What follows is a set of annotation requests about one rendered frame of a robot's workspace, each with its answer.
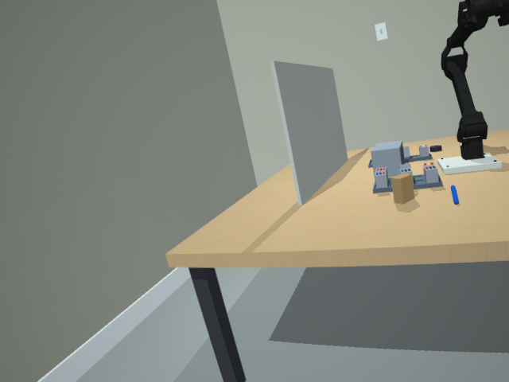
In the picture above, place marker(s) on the blue rod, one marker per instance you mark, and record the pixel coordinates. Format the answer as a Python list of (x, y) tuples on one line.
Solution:
[(454, 192)]

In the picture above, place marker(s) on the tan rectangular block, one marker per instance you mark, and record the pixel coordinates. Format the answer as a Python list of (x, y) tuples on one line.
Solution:
[(402, 187)]

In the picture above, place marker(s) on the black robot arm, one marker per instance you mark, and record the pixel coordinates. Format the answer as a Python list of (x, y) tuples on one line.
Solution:
[(472, 123)]

